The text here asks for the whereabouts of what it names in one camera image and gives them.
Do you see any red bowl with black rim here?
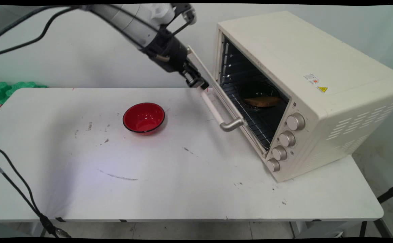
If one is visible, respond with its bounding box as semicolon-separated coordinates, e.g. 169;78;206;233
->
122;103;166;134

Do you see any large silver oven knob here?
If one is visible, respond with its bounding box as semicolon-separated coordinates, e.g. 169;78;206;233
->
287;113;305;131

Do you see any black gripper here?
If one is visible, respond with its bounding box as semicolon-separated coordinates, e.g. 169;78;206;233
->
141;28;211;90

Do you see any cream toaster oven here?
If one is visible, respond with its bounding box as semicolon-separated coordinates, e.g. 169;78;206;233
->
214;10;393;183

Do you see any wire oven rack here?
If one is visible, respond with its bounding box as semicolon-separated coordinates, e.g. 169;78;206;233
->
221;80;287;150

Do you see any brown baked bread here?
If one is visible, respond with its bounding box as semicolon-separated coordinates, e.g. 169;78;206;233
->
243;96;281;108

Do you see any oven door with bar handle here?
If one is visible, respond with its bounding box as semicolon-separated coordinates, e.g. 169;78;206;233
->
186;45;268;156

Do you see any green foam mat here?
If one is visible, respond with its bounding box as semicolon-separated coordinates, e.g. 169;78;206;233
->
0;81;48;105

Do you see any black tripod leg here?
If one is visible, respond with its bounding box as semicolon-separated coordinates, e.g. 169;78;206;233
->
377;182;393;205

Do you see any grey black cable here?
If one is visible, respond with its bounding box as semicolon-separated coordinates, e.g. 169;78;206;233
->
0;157;41;216

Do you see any wrist camera with black bracket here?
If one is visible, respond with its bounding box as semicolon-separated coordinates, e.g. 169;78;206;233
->
164;4;197;38

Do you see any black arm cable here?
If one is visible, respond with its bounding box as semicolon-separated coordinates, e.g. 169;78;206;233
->
0;7;82;57
0;5;82;44

